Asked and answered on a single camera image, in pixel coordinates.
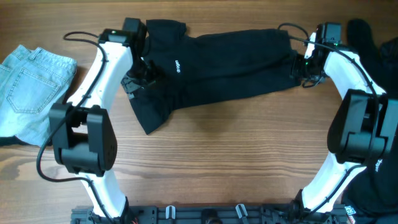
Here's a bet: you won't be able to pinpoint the black polo shirt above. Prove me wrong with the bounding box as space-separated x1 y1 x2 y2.
130 19 300 134

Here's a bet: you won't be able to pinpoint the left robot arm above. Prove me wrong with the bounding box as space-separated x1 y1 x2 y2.
49 28 153 223

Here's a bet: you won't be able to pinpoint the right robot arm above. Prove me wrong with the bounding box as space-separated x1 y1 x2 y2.
289 42 397 219

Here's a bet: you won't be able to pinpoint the folded light blue jeans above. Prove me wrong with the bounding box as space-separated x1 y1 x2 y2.
0 44 78 148

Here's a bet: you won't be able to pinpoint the black shirt pile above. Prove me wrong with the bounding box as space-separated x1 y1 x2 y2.
340 18 398 218

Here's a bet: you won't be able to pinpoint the right black cable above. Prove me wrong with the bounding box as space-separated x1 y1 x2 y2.
277 22 382 218

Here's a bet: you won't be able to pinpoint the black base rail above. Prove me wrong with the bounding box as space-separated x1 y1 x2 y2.
70 203 355 224

